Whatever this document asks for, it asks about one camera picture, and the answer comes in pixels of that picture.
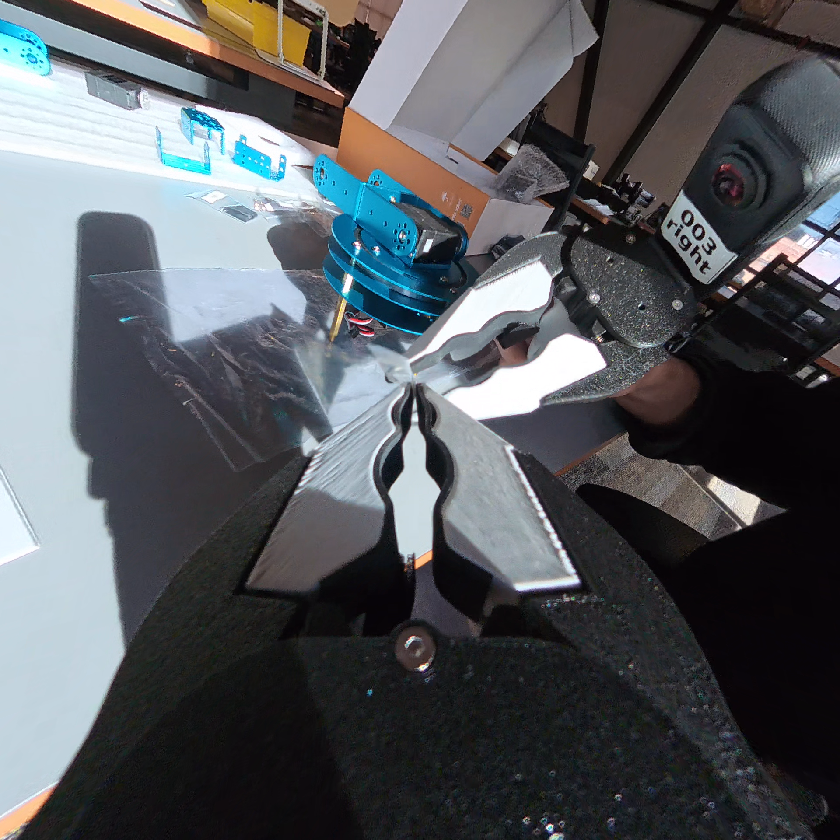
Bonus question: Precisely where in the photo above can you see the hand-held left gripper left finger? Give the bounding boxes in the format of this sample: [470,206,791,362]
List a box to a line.
[244,384,416,595]

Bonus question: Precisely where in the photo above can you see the black servo motor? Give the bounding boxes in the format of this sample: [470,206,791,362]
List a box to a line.
[84,70,151,111]

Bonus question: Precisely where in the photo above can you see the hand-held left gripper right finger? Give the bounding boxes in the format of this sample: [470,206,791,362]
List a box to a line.
[415,384,584,595]

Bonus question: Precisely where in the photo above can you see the yellow storage bins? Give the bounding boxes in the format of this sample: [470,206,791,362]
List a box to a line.
[203,0,329,67]

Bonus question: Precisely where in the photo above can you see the blue round-ended bracket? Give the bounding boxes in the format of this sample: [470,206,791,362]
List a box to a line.
[0,18,52,77]

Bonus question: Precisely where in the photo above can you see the blue plain U bracket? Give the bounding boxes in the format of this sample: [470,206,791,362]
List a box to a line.
[155,126,212,177]

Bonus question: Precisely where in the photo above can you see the blue perforated U bracket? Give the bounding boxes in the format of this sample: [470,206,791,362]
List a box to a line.
[232,135,288,183]

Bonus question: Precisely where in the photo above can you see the person's torso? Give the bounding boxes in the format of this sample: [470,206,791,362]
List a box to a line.
[656,499,840,815]

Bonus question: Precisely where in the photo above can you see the person's right hand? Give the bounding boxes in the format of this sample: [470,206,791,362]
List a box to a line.
[617,356,703,435]

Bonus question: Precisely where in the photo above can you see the orange and white cardboard box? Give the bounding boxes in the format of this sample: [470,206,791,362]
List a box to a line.
[336,0,599,258]

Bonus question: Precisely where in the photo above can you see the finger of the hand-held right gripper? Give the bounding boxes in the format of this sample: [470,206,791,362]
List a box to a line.
[402,231,568,382]
[420,328,610,422]

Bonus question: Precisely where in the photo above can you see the blue small bracket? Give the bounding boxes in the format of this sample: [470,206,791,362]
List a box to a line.
[180,106,226,156]

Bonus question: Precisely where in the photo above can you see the white foam sheet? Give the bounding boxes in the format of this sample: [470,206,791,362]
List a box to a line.
[0,56,316,198]

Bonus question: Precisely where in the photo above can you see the black bubble wrap bag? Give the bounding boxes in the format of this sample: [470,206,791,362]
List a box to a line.
[495,144,572,204]

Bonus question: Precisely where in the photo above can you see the grey desk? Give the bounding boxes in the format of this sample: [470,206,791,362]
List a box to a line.
[0,56,631,834]

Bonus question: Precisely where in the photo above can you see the wooden edged background desk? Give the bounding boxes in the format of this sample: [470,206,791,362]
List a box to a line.
[66,0,347,109]

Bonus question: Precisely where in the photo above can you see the pile of small hardware bags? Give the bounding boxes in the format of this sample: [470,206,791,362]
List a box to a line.
[185,187,342,231]

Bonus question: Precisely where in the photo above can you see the blue toy robot arm base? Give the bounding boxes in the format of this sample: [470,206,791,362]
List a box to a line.
[312,154,480,342]

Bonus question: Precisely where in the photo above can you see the large clear plastic bag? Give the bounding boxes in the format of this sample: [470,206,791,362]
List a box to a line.
[87,266,421,475]

